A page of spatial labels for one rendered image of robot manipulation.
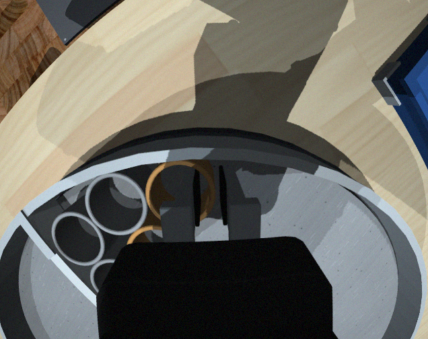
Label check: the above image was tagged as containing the grey metal bushing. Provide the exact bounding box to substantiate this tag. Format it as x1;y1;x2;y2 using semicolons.
90;234;131;293
85;164;153;235
52;195;116;266

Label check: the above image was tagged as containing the grey round turntable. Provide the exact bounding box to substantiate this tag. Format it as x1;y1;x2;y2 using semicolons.
0;127;427;339

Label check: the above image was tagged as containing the blue open-top crate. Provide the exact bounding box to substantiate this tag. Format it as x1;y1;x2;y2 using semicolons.
387;24;428;169

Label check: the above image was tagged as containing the bronze bushing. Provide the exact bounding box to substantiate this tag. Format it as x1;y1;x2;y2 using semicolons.
145;159;216;221
127;209;162;244

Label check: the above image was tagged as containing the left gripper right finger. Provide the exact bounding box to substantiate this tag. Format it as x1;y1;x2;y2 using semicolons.
219;165;261;240

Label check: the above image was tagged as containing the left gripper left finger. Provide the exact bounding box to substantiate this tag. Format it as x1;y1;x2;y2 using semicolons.
159;167;201;242

